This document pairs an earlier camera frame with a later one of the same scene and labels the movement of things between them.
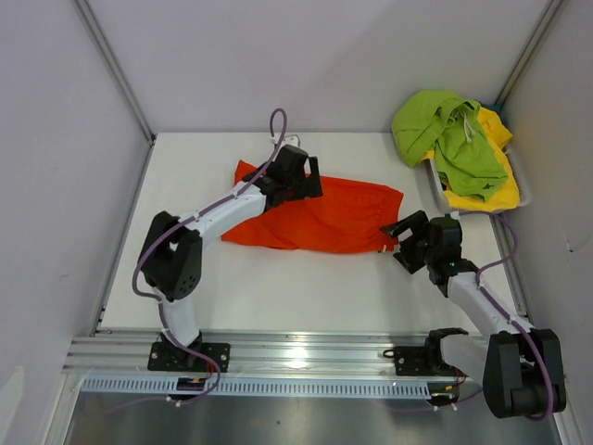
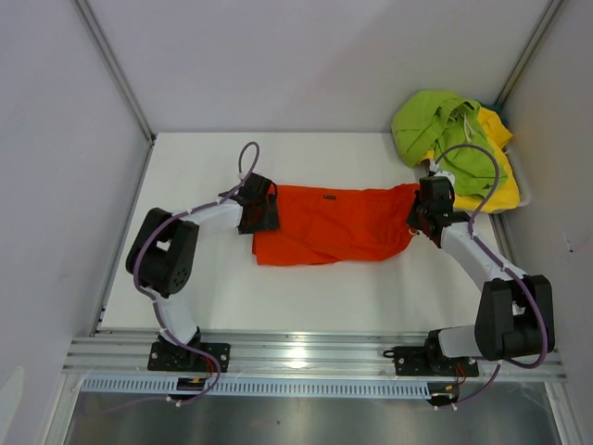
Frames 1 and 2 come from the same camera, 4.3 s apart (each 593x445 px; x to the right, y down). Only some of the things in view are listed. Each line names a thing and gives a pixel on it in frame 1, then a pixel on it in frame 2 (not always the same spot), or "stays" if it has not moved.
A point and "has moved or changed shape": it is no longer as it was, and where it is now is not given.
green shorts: [468, 164] stays
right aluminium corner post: [531, 46] stays
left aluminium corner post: [116, 69] stays
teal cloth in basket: [497, 108] stays
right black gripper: [412, 222] → [411, 221]
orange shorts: [350, 217] has moved or changed shape
